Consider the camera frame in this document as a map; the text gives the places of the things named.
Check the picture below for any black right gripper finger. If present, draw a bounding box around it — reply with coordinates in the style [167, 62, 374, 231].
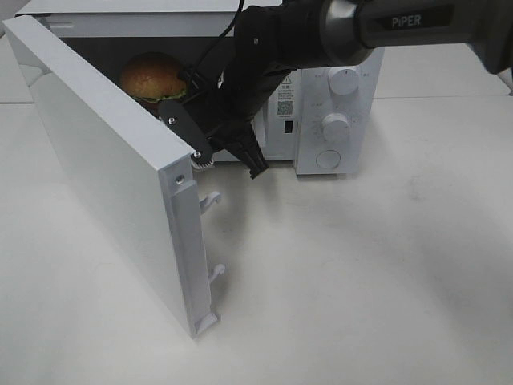
[224, 122, 268, 180]

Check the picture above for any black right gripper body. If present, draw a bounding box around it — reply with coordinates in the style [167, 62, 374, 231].
[182, 67, 289, 153]

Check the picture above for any burger with lettuce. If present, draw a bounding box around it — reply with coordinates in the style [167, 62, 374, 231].
[119, 52, 187, 115]

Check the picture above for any round white door button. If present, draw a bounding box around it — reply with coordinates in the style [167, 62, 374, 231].
[316, 150, 341, 170]

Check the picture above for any white microwave knob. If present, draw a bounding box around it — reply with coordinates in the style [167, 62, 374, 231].
[321, 113, 350, 142]
[328, 67, 360, 95]

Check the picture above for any white microwave door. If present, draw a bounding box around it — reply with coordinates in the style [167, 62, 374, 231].
[4, 16, 224, 337]

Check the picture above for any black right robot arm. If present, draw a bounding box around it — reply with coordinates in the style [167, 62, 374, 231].
[184, 1, 512, 177]

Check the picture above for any white warning label sticker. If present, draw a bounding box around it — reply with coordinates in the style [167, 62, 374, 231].
[275, 72, 296, 118]

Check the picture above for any white microwave oven body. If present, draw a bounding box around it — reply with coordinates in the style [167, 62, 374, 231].
[18, 1, 383, 176]

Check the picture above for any black camera cable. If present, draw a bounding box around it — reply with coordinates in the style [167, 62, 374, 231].
[178, 0, 246, 87]

